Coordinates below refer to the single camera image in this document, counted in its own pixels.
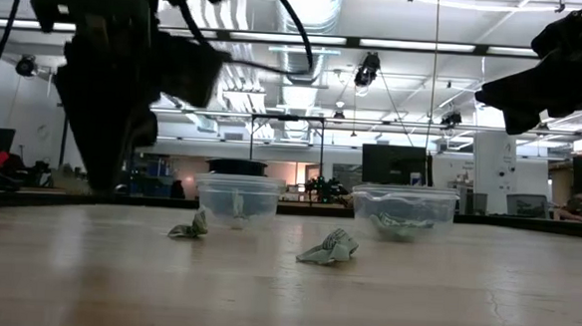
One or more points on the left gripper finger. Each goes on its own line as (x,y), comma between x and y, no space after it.
(145,128)
(104,103)

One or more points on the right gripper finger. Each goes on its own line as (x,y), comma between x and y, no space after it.
(549,84)
(522,120)

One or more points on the white column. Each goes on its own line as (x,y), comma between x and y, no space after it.
(494,171)

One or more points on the black ceiling spotlight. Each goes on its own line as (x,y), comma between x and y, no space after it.
(367,69)
(25,65)
(452,119)

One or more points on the grey storage crate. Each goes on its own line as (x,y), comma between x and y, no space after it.
(527,205)

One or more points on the person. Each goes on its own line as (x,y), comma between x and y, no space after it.
(15,166)

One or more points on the rectangular clear plastic bin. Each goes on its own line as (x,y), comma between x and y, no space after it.
(443,206)

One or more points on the round clear plastic bin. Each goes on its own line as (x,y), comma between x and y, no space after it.
(264,201)

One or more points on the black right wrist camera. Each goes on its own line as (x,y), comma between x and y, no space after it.
(567,35)

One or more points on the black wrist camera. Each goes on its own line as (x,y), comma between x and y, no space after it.
(186,70)
(567,35)

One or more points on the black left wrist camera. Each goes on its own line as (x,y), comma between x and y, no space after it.
(186,70)

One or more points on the black aluminium rig frame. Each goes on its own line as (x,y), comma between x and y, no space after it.
(517,222)

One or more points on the black rail with light strips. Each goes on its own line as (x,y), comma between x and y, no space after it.
(352,42)

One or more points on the silver ventilation duct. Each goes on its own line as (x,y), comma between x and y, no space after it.
(323,15)

